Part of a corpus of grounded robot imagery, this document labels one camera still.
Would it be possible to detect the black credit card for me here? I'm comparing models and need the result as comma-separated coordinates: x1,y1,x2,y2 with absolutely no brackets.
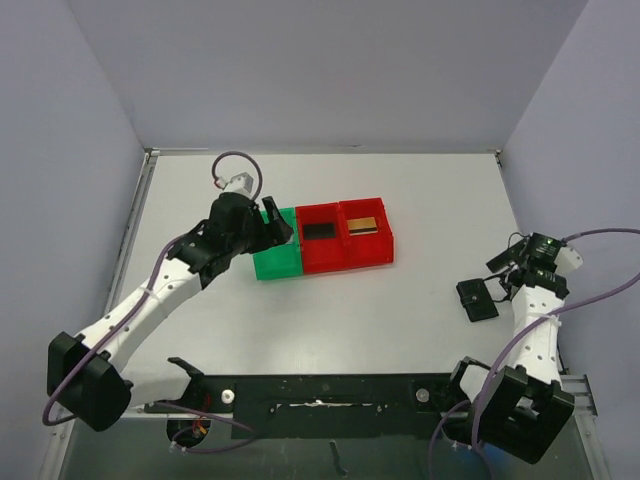
302,222,336,241

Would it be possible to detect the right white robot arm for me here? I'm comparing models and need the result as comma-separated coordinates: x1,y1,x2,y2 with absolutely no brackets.
444,233,578,464

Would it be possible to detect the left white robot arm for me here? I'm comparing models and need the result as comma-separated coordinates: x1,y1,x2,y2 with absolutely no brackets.
42,193,294,432

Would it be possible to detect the gold credit card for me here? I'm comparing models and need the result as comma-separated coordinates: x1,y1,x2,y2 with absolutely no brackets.
347,217,378,236

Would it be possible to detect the green plastic bin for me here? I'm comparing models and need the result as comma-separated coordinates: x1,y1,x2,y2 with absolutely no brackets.
253,207,303,281

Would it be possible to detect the middle red plastic bin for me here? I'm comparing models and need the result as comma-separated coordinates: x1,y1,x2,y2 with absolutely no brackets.
295,202,348,275

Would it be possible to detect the red plastic bin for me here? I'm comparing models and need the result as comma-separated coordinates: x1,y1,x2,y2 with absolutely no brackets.
339,197,395,269
295,202,348,275

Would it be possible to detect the right red plastic bin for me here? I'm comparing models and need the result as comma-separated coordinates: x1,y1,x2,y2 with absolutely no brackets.
339,197,395,269

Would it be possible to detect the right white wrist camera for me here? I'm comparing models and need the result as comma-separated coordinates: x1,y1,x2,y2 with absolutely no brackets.
555,245,583,276

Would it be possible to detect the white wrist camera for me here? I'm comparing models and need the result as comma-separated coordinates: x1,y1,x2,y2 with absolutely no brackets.
214,172,254,198
555,245,583,276

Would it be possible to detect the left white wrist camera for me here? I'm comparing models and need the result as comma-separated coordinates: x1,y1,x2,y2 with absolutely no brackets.
214,172,254,198

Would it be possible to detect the aluminium frame rail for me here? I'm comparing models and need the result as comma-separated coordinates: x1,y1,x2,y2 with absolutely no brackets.
560,374,598,416

